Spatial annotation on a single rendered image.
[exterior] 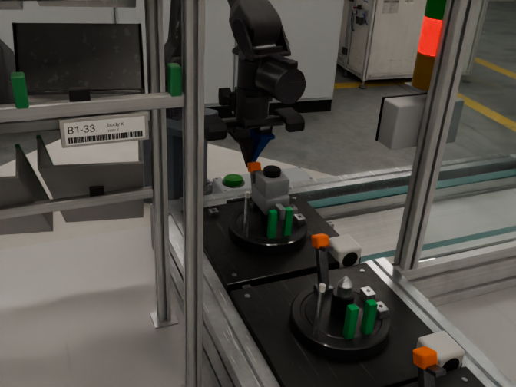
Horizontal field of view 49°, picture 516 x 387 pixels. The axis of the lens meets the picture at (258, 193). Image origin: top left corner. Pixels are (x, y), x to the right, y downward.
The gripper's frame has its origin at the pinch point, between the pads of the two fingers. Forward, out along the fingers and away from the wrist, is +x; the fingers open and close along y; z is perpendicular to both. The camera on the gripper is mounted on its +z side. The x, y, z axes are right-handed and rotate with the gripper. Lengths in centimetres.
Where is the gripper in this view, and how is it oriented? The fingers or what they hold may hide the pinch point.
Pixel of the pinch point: (249, 150)
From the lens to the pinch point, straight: 103.7
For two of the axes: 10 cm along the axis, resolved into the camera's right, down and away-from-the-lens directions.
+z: -3.8, -4.7, 8.0
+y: -9.2, 1.4, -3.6
